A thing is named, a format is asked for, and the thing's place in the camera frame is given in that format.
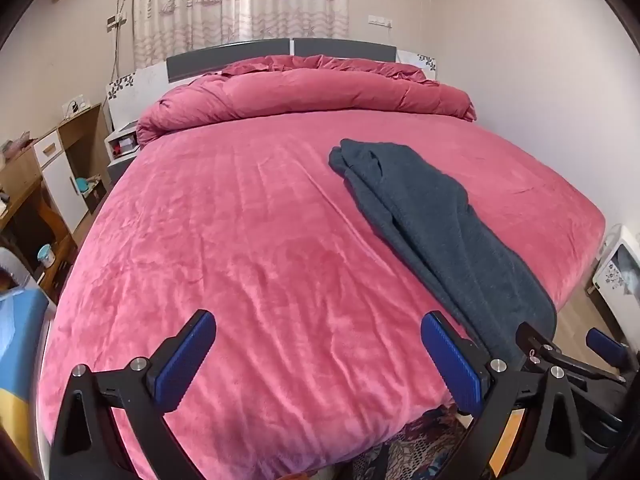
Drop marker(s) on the white power strip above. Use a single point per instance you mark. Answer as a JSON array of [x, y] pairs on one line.
[[116, 20]]

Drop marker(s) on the white patterned curtain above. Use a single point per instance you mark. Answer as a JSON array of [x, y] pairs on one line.
[[235, 5]]

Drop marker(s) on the white wall socket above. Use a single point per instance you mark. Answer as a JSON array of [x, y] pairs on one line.
[[380, 21]]

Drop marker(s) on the blue and yellow cloth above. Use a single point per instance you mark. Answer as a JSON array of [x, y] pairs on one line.
[[20, 350]]

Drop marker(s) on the white nightstand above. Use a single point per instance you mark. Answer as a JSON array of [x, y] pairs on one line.
[[122, 147]]

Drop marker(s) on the blue and white tin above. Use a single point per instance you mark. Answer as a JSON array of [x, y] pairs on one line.
[[46, 255]]

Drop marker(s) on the wooden desk cabinet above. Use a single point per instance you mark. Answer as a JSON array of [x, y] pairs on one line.
[[55, 175]]

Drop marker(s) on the dark floral cloth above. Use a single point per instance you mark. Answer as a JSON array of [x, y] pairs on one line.
[[420, 447]]

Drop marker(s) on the dark grey pants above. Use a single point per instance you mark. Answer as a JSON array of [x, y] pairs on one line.
[[425, 220]]

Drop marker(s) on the white floral heater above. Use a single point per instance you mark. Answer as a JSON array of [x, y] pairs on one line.
[[617, 265]]

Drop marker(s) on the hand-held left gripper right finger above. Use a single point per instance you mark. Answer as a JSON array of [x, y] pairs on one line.
[[452, 365]]

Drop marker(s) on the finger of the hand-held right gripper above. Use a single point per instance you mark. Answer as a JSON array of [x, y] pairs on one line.
[[532, 342], [607, 347]]

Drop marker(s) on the bed with pink sheet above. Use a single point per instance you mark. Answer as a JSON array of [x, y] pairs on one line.
[[240, 240]]

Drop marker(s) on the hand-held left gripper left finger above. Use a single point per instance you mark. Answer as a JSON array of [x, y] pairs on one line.
[[185, 360]]

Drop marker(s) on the grey and white headboard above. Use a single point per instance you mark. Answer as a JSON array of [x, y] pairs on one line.
[[145, 80]]

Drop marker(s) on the pink duvet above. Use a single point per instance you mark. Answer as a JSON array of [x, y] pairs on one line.
[[310, 92]]

